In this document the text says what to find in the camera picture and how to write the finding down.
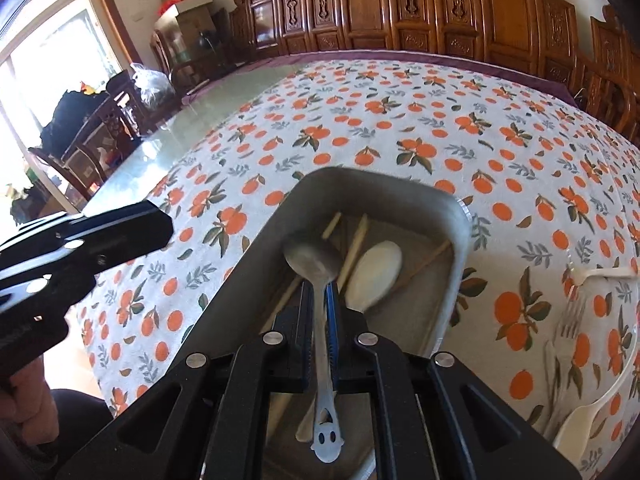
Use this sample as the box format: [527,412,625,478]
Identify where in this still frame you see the stacked cardboard boxes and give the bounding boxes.
[154,0,215,30]

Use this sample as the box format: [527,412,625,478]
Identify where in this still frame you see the rectangular metal tray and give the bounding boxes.
[177,166,474,480]

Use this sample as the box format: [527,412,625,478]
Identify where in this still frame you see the wooden balcony door frame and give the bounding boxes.
[0,0,142,201]

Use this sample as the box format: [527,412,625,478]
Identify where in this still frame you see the dark cloth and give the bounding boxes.
[50,388,114,457]

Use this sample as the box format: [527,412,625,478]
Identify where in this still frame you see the white plastic spoon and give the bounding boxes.
[552,327,640,466]
[297,239,404,445]

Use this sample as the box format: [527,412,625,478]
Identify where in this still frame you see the carved wooden sofa bench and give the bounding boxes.
[229,0,593,83]

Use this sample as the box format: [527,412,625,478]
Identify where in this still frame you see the metal spoon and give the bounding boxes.
[283,230,347,464]

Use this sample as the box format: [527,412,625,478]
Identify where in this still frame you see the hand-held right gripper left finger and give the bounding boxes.
[55,282,316,480]

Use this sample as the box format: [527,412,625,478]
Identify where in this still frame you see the carved wooden dining chair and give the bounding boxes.
[27,77,153,202]

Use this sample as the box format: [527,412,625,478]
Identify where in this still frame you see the orange fruit print tablecloth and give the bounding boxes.
[80,57,640,480]

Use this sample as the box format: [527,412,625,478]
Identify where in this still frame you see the black desk lamp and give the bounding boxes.
[196,29,222,57]

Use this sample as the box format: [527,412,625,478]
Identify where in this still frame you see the long purple sofa cushion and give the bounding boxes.
[210,48,583,108]

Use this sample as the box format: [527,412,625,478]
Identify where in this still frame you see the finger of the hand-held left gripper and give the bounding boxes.
[0,200,174,322]
[0,212,83,262]

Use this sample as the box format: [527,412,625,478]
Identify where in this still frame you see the wooden chair by boxes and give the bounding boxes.
[149,30,191,86]

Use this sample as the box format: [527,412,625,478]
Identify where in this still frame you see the white plastic bag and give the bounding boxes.
[129,62,177,112]

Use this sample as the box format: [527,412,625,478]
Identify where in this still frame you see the wooden chopstick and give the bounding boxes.
[270,394,297,442]
[260,211,343,333]
[339,214,369,283]
[404,241,452,280]

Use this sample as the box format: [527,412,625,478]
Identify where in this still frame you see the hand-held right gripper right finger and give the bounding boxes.
[325,281,583,480]

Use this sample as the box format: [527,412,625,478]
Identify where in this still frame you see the person's left hand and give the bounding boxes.
[0,359,52,457]

